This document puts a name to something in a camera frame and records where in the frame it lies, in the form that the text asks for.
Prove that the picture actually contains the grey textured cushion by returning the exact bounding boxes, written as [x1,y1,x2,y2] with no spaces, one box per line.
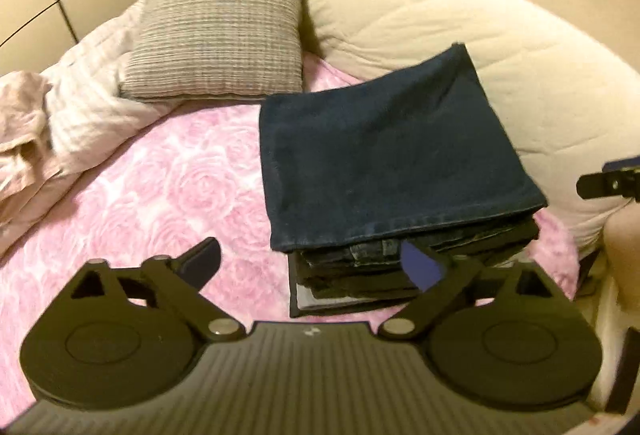
[119,0,312,104]

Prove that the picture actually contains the pink pillow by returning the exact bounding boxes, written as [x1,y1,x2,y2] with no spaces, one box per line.
[0,70,77,237]

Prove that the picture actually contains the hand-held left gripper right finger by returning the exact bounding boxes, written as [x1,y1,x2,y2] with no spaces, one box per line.
[377,239,572,344]

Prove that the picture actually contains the pink rose blanket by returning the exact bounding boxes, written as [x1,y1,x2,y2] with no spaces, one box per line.
[0,52,582,416]

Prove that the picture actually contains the white grey striped duvet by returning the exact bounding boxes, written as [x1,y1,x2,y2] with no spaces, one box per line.
[40,0,168,177]

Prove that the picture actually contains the dark blue jeans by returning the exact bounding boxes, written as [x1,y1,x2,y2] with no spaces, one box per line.
[259,42,549,298]

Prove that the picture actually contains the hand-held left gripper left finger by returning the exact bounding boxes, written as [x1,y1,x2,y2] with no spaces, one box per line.
[67,237,247,344]

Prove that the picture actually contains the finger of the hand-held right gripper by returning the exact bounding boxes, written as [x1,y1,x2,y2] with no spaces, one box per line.
[576,168,640,202]
[602,157,640,174]

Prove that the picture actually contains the black garment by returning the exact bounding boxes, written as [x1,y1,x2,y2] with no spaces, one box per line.
[288,220,544,319]

